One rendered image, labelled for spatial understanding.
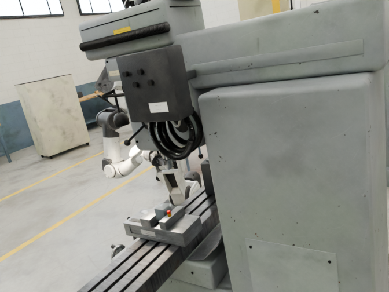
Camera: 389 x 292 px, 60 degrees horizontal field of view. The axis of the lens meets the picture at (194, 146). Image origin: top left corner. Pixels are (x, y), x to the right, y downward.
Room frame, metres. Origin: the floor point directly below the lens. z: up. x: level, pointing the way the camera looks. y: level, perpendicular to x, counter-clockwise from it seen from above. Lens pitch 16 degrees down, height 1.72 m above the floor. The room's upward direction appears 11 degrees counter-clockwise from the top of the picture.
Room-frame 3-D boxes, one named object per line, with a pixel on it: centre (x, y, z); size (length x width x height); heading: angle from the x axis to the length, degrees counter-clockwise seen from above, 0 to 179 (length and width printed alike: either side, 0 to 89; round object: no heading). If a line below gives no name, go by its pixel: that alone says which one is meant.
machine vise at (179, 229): (1.43, 0.22, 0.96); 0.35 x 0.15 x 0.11; 55
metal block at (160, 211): (1.41, 0.20, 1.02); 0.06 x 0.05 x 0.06; 145
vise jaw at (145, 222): (1.44, 0.24, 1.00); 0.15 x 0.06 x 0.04; 145
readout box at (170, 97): (1.05, 0.09, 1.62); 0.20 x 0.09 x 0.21; 55
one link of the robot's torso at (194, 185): (2.35, 0.14, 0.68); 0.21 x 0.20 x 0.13; 160
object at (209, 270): (1.49, 0.14, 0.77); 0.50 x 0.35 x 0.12; 55
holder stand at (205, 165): (1.82, -0.11, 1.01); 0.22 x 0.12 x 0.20; 152
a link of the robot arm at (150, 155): (1.57, 0.18, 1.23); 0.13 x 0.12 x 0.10; 120
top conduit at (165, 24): (1.35, 0.19, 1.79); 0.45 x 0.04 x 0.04; 55
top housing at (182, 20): (1.48, 0.12, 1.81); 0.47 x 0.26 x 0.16; 55
